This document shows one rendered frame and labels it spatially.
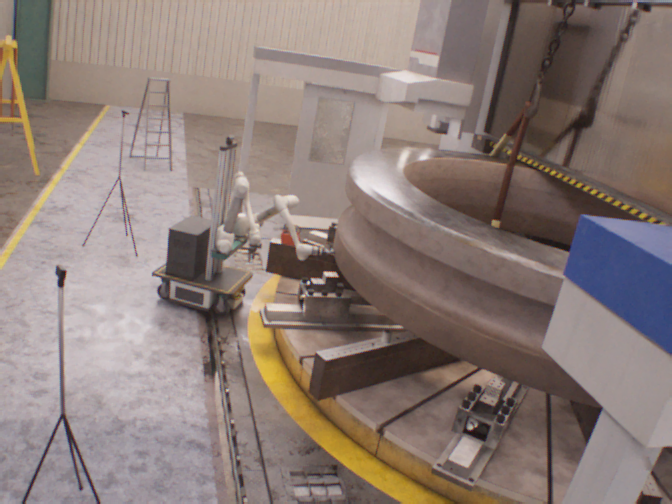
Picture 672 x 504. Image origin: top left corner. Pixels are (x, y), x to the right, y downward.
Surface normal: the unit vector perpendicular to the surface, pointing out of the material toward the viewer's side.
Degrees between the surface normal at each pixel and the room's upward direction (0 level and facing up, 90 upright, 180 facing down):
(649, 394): 90
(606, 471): 90
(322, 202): 90
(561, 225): 90
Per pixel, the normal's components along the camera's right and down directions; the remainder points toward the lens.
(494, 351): -0.54, 0.20
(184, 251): -0.23, 0.29
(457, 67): 0.23, 0.37
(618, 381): -0.96, -0.07
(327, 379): 0.59, 0.37
